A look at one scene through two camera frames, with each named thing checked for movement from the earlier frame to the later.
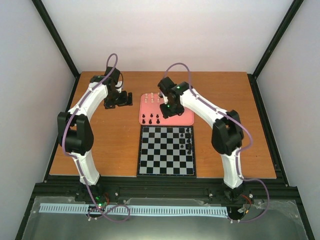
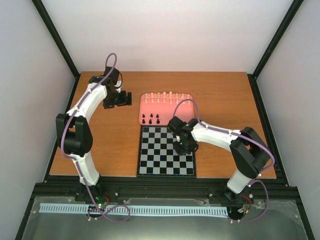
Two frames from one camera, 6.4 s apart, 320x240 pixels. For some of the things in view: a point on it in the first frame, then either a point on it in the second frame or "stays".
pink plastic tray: x=150 y=113 stays
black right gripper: x=165 y=113 → x=180 y=152
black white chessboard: x=166 y=151 stays
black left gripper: x=123 y=102 stays
